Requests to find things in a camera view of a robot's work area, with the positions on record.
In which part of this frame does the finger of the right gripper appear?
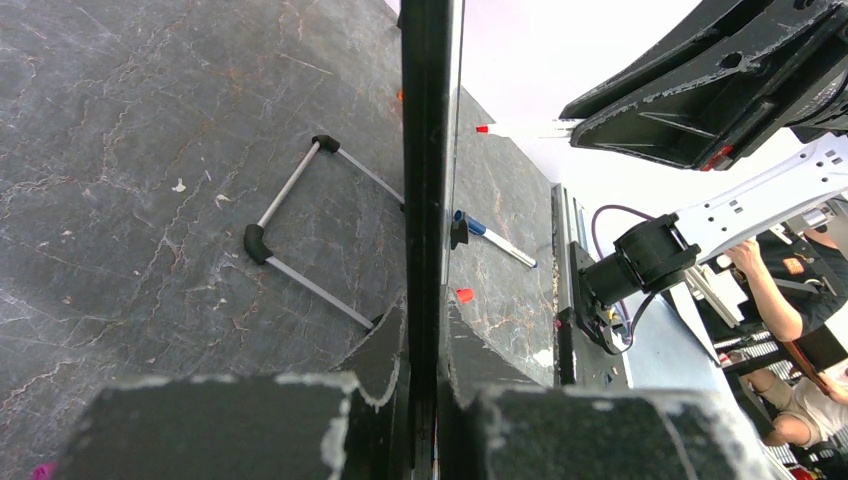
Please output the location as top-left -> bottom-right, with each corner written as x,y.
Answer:
570,0 -> 847,171
559,1 -> 774,120

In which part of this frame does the red marker cap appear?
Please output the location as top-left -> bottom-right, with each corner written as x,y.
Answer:
456,288 -> 475,304

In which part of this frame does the red whiteboard marker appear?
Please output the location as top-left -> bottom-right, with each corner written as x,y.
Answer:
475,120 -> 581,139

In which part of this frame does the white whiteboard black frame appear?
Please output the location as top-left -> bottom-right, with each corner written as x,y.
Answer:
243,0 -> 468,480

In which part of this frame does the blue whiteboard marker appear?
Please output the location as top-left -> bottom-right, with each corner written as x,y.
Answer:
453,210 -> 538,268

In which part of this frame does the seated person white shirt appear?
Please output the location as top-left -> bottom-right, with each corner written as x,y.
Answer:
741,361 -> 847,448

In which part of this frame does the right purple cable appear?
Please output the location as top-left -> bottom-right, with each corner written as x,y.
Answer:
590,204 -> 657,346

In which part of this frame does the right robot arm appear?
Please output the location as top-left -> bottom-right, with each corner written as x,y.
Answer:
560,1 -> 847,353

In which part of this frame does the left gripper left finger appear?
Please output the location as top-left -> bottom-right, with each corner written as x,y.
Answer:
337,294 -> 408,410

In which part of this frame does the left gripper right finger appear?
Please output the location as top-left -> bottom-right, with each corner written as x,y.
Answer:
440,301 -> 545,410

